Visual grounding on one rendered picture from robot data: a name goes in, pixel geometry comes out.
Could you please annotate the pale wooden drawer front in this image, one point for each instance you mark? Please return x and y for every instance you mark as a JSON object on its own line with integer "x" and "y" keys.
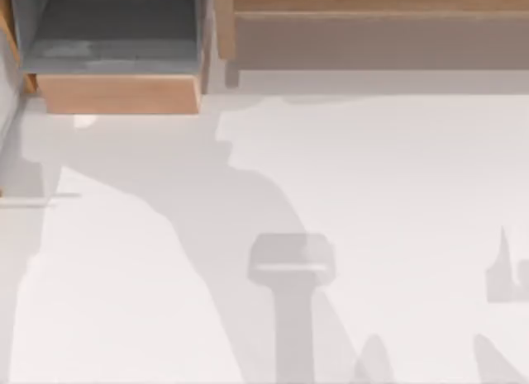
{"x": 117, "y": 94}

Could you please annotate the wooden cupboard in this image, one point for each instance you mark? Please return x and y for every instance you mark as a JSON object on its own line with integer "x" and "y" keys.
{"x": 372, "y": 33}

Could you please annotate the pulled-out grey pierced drawer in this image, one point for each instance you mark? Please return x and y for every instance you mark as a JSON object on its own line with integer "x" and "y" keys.
{"x": 111, "y": 33}

